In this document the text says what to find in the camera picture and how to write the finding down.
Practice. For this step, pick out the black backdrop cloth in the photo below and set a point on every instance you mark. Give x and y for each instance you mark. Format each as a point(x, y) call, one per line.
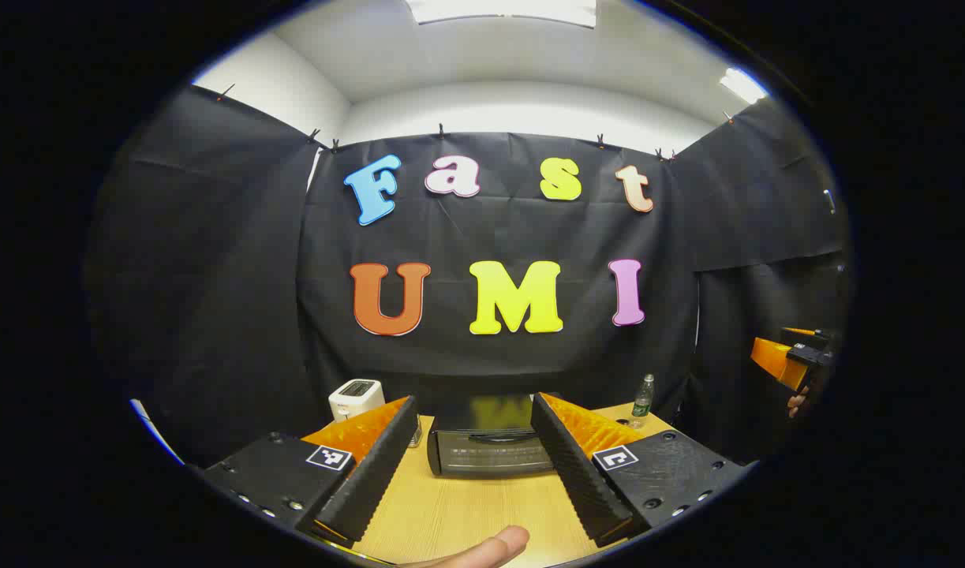
point(214, 276)

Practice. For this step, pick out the white toaster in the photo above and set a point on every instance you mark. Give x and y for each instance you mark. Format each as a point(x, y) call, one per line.
point(356, 398)

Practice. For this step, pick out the clear plastic water bottle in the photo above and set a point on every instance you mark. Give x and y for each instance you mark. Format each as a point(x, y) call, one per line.
point(642, 406)

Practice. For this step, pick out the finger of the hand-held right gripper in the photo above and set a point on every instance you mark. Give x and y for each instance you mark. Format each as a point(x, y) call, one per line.
point(774, 359)
point(802, 334)

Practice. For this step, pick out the large ceiling light panel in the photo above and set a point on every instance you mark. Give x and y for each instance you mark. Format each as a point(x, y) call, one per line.
point(502, 9)

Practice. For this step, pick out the black electric oven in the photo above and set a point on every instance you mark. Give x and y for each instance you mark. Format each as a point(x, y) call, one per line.
point(482, 454)

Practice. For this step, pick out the small ceiling light panel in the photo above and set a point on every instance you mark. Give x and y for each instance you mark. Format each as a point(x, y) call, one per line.
point(742, 85)

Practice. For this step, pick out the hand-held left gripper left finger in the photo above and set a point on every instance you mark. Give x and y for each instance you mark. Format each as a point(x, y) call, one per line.
point(375, 473)

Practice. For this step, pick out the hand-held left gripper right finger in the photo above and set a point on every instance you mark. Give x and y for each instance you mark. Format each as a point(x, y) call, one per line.
point(577, 473)

